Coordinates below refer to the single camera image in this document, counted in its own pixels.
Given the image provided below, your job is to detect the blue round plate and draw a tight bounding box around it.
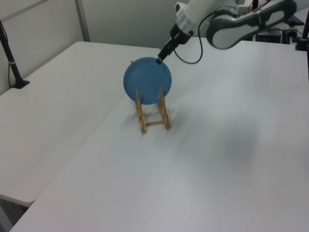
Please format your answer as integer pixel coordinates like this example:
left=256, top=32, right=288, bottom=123
left=123, top=56, right=172, bottom=105

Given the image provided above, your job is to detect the wooden plate rack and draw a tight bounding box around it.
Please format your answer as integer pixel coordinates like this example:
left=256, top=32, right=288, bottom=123
left=130, top=59, right=172, bottom=134

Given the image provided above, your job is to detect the grey metal partition post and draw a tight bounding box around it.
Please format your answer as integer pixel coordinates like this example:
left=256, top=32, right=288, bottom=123
left=74, top=0, right=91, bottom=43

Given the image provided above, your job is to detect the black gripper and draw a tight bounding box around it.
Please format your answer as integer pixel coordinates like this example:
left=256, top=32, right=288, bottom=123
left=156, top=22, right=194, bottom=65

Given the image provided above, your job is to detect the black stand with white tie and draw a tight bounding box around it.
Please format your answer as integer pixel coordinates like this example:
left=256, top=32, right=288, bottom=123
left=0, top=18, right=31, bottom=89

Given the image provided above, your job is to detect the black camera stand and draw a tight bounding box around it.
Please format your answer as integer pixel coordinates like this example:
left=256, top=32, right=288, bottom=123
left=295, top=14, right=309, bottom=51

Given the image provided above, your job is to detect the black equipment box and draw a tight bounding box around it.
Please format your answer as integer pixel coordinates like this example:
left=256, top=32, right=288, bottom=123
left=255, top=29, right=290, bottom=44

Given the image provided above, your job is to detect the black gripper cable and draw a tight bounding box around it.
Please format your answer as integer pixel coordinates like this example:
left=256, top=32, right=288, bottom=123
left=173, top=11, right=214, bottom=65

